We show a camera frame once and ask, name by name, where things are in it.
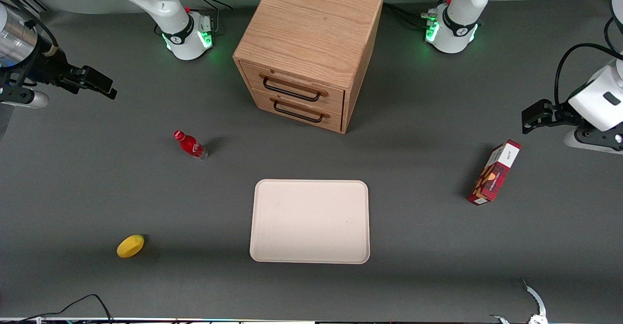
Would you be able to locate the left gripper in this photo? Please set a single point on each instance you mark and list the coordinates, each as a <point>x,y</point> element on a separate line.
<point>556,111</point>

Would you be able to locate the yellow lemon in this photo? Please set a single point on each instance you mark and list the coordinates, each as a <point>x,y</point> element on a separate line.
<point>130,246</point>

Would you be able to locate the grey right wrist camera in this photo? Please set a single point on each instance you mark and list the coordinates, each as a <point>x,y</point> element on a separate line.
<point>27,98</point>

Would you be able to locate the wooden drawer cabinet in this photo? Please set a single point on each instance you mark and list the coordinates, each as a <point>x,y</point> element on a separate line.
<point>311,42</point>

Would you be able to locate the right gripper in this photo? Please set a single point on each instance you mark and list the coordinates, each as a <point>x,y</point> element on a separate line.
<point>50,67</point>

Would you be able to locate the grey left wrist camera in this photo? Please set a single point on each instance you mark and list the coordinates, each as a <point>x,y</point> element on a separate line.
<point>591,141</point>

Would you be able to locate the red coke bottle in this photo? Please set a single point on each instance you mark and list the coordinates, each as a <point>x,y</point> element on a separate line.
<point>191,145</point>

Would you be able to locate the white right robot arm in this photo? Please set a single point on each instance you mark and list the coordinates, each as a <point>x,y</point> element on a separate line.
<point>160,3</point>

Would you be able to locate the beige plastic tray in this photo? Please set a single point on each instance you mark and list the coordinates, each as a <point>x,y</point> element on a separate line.
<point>310,222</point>

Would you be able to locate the red snack box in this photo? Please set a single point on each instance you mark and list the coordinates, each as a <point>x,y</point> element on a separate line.
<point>495,172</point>

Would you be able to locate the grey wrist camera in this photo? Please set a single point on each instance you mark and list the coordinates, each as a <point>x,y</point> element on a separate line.
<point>591,141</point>
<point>27,98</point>

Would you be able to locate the white plastic clamp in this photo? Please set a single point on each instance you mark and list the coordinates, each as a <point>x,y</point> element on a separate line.
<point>534,300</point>

